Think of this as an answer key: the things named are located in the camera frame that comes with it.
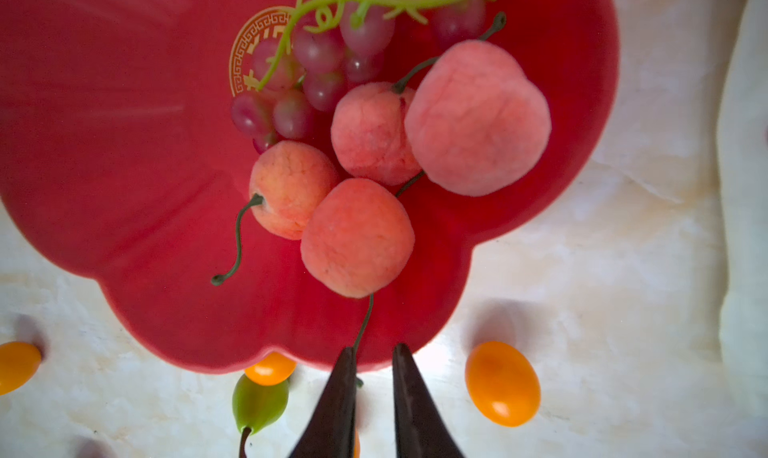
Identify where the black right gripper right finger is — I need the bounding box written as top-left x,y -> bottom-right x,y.
392,343 -> 464,458

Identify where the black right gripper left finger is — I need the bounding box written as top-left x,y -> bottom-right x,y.
290,347 -> 358,458

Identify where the orange fake kumquat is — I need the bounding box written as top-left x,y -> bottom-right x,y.
353,431 -> 361,458
465,341 -> 541,427
0,341 -> 42,395
244,352 -> 297,386

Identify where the pink fake peach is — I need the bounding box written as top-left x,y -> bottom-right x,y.
404,36 -> 553,197
210,140 -> 341,288
330,82 -> 421,186
300,169 -> 427,354

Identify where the purple fake grape bunch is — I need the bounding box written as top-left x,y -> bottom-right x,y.
229,0 -> 494,153

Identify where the green fake pear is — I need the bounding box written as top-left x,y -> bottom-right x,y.
232,374 -> 289,458

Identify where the red flower fruit bowl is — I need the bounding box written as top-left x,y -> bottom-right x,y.
1,0 -> 619,373

